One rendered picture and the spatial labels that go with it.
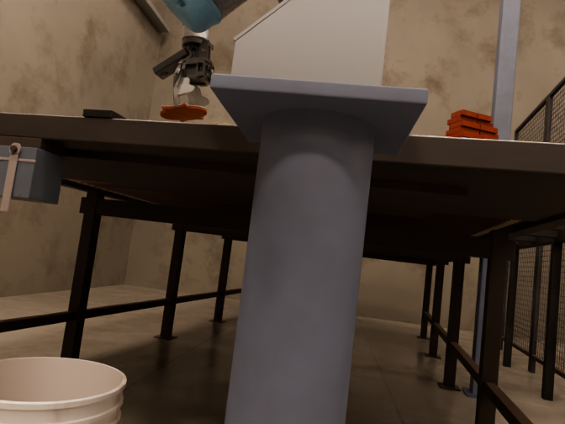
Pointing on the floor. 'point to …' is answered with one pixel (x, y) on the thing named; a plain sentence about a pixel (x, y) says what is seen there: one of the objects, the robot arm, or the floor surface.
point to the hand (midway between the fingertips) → (183, 111)
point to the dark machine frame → (555, 238)
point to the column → (306, 237)
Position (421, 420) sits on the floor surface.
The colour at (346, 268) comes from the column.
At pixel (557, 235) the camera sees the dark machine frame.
